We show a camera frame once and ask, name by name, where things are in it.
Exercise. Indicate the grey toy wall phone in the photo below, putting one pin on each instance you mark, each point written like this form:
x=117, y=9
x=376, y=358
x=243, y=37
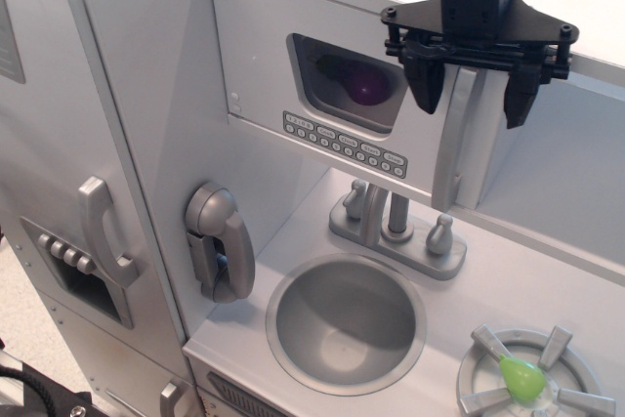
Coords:
x=220, y=245

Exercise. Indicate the grey toy stove burner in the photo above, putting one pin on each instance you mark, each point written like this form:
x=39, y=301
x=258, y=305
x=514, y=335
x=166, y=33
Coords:
x=571, y=386

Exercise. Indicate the white toy microwave door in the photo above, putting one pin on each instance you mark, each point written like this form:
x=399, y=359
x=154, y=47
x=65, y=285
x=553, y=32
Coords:
x=269, y=49

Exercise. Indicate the grey toy faucet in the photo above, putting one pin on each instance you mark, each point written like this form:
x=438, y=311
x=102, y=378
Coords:
x=374, y=218

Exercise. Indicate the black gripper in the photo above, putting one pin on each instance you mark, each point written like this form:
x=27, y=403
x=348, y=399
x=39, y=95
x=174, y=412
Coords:
x=500, y=34

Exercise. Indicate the grey oven control panel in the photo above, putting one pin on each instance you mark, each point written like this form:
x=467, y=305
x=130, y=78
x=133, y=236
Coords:
x=242, y=400

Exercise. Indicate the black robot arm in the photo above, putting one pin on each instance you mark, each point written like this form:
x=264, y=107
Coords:
x=503, y=35

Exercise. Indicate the grey lower door handle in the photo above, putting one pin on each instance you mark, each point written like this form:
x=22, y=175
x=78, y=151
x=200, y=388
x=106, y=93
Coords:
x=175, y=400

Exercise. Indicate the grey toy ice dispenser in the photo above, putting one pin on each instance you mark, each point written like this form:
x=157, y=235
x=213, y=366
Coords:
x=76, y=272

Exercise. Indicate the green toy pear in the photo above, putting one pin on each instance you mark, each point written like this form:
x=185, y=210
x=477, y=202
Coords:
x=524, y=380

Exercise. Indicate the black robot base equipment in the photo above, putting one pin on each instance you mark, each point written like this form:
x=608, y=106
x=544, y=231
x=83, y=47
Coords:
x=27, y=392

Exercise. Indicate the purple toy eggplant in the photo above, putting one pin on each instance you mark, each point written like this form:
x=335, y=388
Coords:
x=364, y=83

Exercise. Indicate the white toy kitchen cabinet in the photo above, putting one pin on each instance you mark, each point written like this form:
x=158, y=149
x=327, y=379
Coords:
x=134, y=92

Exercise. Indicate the grey fridge door handle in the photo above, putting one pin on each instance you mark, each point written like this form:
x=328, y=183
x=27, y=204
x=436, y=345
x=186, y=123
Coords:
x=94, y=202

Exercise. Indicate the round grey toy sink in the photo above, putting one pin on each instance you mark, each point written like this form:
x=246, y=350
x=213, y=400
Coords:
x=346, y=325

